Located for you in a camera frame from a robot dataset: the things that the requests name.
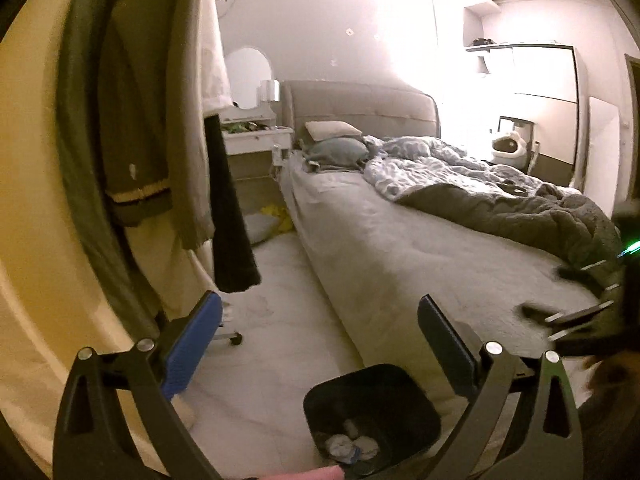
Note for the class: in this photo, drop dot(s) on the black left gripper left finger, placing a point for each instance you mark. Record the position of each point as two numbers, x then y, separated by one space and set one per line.
92 439

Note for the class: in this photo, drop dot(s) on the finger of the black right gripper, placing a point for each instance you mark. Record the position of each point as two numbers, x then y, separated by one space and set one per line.
546 317
602 274

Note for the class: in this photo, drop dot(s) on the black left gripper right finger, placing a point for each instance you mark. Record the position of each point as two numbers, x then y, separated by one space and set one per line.
521 420

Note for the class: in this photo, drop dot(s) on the black plastic trash bin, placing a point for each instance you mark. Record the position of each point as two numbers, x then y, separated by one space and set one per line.
387 405

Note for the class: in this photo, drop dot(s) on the trash pieces in bin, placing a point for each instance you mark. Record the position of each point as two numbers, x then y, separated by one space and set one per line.
351 445

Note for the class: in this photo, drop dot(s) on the dark grey fleece blanket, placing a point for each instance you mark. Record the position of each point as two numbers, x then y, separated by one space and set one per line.
569 226

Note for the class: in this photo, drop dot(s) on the yellow curtain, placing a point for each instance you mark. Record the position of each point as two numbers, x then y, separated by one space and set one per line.
52 304

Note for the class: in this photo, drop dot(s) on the black bedside chair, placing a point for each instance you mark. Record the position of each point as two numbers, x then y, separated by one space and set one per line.
526 130

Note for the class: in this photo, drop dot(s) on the grey bed with mattress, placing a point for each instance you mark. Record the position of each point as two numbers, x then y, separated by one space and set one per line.
376 259

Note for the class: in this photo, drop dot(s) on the black hanging garment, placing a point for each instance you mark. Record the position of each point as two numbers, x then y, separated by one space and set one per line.
235 269

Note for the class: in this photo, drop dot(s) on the patterned grey white duvet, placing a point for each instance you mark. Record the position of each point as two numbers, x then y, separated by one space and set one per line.
400 166

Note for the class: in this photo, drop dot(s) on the grey cushioned stool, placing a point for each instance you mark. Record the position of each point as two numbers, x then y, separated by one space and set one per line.
260 227

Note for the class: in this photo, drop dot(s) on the grey-blue pillow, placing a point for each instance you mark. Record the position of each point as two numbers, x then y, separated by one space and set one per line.
337 154

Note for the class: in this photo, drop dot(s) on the grey upholstered headboard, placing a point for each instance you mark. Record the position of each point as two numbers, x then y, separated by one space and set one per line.
385 112

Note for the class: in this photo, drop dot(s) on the beige pillow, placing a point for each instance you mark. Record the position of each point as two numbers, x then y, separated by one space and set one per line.
330 129

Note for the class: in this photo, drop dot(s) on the white dressing table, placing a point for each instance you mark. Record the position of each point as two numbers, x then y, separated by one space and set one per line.
249 136

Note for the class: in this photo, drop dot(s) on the olive green hanging coat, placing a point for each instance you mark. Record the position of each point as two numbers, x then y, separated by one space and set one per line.
131 137

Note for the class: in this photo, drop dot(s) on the white hanging shirt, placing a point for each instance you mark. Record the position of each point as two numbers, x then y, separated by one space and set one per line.
215 85

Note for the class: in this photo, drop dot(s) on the oval vanity mirror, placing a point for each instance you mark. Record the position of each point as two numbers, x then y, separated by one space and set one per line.
249 72

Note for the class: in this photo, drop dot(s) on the white charger with cable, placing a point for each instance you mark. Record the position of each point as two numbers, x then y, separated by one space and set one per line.
276 162

